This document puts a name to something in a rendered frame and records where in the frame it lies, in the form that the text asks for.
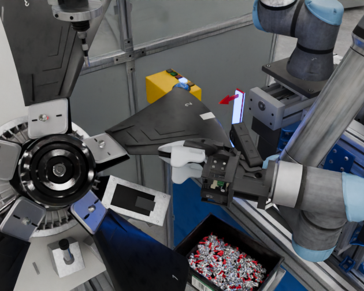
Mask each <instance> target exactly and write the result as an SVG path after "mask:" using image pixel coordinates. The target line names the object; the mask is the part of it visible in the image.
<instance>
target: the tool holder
mask: <svg viewBox="0 0 364 291"><path fill-rule="evenodd" d="M47 1H48V4H49V5H52V7H51V8H52V11H53V16H54V17H55V18H57V19H59V20H62V21H86V20H90V19H93V18H96V17H98V16H100V15H101V14H102V12H103V8H102V2H101V1H100V0H88V5H87V6H85V7H82V8H68V7H66V6H65V1H64V0H47Z"/></svg>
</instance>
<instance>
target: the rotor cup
mask: <svg viewBox="0 0 364 291"><path fill-rule="evenodd" d="M20 159H21V161H20V164H18V163H19V160H20ZM58 163H62V164H64V165H65V166H66V173H65V174H64V175H63V176H56V175H55V174H54V173H53V167H54V165H56V164H58ZM95 176H96V163H95V159H94V156H93V154H92V152H91V150H90V149H89V148H88V147H87V145H86V144H85V143H84V142H82V141H81V140H80V139H78V138H76V137H74V136H71V135H67V134H64V133H52V134H49V135H45V136H42V137H40V138H38V139H36V140H33V139H29V140H27V141H26V142H24V143H23V146H22V149H21V152H20V156H19V159H18V162H17V166H16V169H15V171H14V175H13V178H12V180H9V184H10V187H11V189H12V191H13V193H14V194H15V195H16V197H17V195H18V194H20V195H22V196H24V197H26V198H27V199H29V200H31V201H33V202H35V201H36V202H35V203H36V204H38V205H40V206H42V207H44V208H45V209H47V210H46V211H57V210H61V209H63V208H66V207H68V206H70V205H71V204H73V203H76V202H78V201H79V200H81V199H82V198H83V197H84V196H85V195H86V194H87V193H88V192H89V190H90V189H91V187H92V185H93V183H94V181H95ZM37 202H38V203H37ZM39 203H40V204H39Z"/></svg>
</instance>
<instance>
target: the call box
mask: <svg viewBox="0 0 364 291"><path fill-rule="evenodd" d="M173 72H176V71H174V70H173ZM178 75H179V73H178ZM182 77H183V76H182ZM183 78H185V77H183ZM189 82H190V81H189V80H187V81H186V82H185V83H186V84H187V83H189ZM177 83H181V82H180V81H179V80H178V79H176V78H175V77H173V76H172V75H170V73H168V72H166V71H163V72H159V73H156V74H153V75H151V76H147V77H146V92H147V101H148V102H149V103H150V104H152V103H154V102H155V101H156V100H158V99H159V98H161V97H162V96H164V95H165V94H167V93H168V92H169V91H171V90H172V89H174V85H176V84H177ZM187 91H188V92H190V93H192V94H193V95H194V96H196V97H197V98H198V99H199V100H200V101H201V93H202V90H201V88H199V87H198V86H196V85H194V86H192V87H190V86H188V90H187Z"/></svg>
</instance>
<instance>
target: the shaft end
mask: <svg viewBox="0 0 364 291"><path fill-rule="evenodd" d="M53 173H54V174H55V175H56V176H63V175H64V174H65V173H66V166H65V165H64V164H62V163H58V164H56V165H54V167H53Z"/></svg>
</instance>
